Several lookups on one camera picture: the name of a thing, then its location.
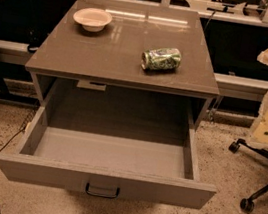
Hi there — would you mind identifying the green soda can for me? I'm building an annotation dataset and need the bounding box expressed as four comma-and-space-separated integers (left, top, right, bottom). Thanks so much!
141, 47, 182, 71

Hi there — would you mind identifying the open grey top drawer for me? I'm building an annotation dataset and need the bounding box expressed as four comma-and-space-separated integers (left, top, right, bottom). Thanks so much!
0, 79, 216, 209

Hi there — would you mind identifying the grey cabinet with glossy top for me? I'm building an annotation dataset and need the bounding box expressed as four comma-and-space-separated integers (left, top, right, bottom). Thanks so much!
26, 0, 219, 123

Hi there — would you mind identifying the white paper bowl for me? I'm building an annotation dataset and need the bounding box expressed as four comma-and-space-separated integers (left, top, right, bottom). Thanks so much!
73, 8, 113, 32

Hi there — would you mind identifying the black drawer handle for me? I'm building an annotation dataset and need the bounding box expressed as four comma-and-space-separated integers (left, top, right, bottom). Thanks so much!
85, 183, 120, 199

